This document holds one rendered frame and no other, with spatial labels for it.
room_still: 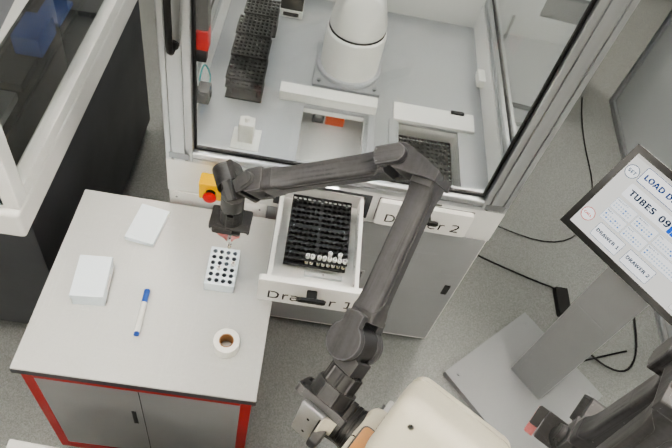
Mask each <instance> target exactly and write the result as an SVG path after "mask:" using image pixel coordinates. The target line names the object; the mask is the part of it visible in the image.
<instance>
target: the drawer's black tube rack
mask: <svg viewBox="0 0 672 448"><path fill-rule="evenodd" d="M295 196H296V197H298V198H294V197H295ZM299 197H301V198H302V199H299ZM304 198H306V199H307V200H304ZM308 199H311V201H309V200H308ZM314 199H315V200H316V201H313V200H314ZM318 200H320V201H321V202H318ZM324 201H326V202H327V203H324ZM329 202H331V203H332V204H329ZM333 203H336V204H337V205H334V204H333ZM338 204H341V206H339V205H338ZM343 204H345V205H346V206H343ZM348 205H350V206H351V207H348ZM351 209H352V203H347V202H341V201H335V200H328V199H322V198H316V197H310V196H304V195H298V194H294V196H293V201H292V208H291V214H290V221H289V227H288V234H287V240H286V246H285V251H289V252H296V253H303V254H307V253H310V255H311V254H314V255H315V256H318V255H321V256H322V257H323V256H327V257H329V256H328V252H329V251H332V252H333V254H332V258H334V257H336V258H337V259H339V258H338V254H339V253H342V254H343V256H342V258H341V259H342V261H343V260H344V259H346V258H347V259H348V246H349V234H350V221H351ZM348 230H349V231H348ZM347 242H348V243H347ZM304 262H305V261H303V260H297V259H291V258H284V259H283V264H287V265H294V266H301V267H307V268H313V269H320V270H326V271H333V272H338V273H345V269H344V270H342V269H341V266H340V268H339V269H336V266H335V267H334V268H331V265H330V267H329V268H327V267H326V264H325V266H324V267H322V266H321V263H320V265H319V266H317V265H316V262H313V265H310V264H309V262H310V261H309V262H308V264H305V263H304Z"/></svg>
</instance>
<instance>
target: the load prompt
mask: <svg viewBox="0 0 672 448"><path fill-rule="evenodd" d="M635 181H637V182H638V183H639V184H640V185H641V186H642V187H644V188H645V189H646V190H647V191H648V192H649V193H651V194H652V195H653V196H654V197H655V198H656V199H658V200H659V201H660V202H661V203H662V204H663V205H664V206H666V207H667V208H668V209H669V210H670V211H671V212H672V186H671V185H670V184H669V183H668V182H667V181H665V180H664V179H663V178H662V177H661V176H659V175H658V174H657V173H656V172H655V171H653V170H652V169H651V168H650V167H649V168H648V169H647V170H646V171H645V172H644V173H643V174H642V175H641V176H640V177H639V178H637V179H636V180H635Z"/></svg>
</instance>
